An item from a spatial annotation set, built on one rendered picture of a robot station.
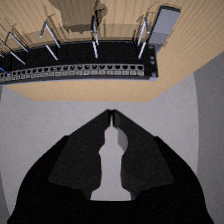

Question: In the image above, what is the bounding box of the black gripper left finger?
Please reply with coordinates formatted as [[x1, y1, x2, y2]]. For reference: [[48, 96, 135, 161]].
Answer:
[[7, 109, 112, 224]]

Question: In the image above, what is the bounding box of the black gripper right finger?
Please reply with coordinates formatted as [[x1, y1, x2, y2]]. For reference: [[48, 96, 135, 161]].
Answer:
[[112, 109, 214, 224]]

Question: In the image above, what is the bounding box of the grey network port rack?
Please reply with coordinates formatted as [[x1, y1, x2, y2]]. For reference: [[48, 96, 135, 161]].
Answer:
[[0, 6, 181, 86]]

